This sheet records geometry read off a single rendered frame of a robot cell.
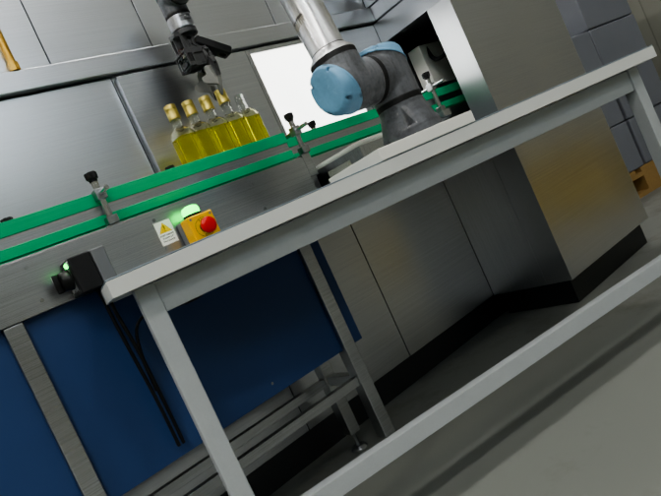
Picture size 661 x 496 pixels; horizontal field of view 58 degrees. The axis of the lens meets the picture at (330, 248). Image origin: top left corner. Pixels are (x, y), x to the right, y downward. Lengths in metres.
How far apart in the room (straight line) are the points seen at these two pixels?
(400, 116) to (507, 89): 1.02
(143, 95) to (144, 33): 0.23
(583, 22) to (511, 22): 1.66
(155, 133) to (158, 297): 0.82
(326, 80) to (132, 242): 0.58
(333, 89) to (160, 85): 0.75
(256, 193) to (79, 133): 0.54
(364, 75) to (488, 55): 1.09
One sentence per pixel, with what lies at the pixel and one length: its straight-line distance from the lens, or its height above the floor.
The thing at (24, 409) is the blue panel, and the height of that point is 0.59.
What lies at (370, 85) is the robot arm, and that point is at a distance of 1.39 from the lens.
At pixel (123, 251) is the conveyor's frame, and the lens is 1.46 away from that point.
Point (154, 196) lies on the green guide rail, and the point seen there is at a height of 0.91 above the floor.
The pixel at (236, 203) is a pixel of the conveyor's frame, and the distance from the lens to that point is 1.60.
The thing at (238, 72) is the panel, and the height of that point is 1.25.
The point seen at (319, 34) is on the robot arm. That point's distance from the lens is 1.42.
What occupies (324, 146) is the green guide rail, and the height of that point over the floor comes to 0.90.
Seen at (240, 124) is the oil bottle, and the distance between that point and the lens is 1.84.
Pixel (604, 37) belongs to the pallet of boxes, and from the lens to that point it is 4.31.
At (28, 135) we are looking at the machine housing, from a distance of 1.83.
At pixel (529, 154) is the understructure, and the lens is 2.39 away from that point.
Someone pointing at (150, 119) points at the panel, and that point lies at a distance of 1.91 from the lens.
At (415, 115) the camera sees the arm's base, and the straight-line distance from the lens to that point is 1.44.
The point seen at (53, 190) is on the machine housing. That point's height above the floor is 1.06.
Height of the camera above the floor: 0.69
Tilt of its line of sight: 3 degrees down
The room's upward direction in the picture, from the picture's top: 25 degrees counter-clockwise
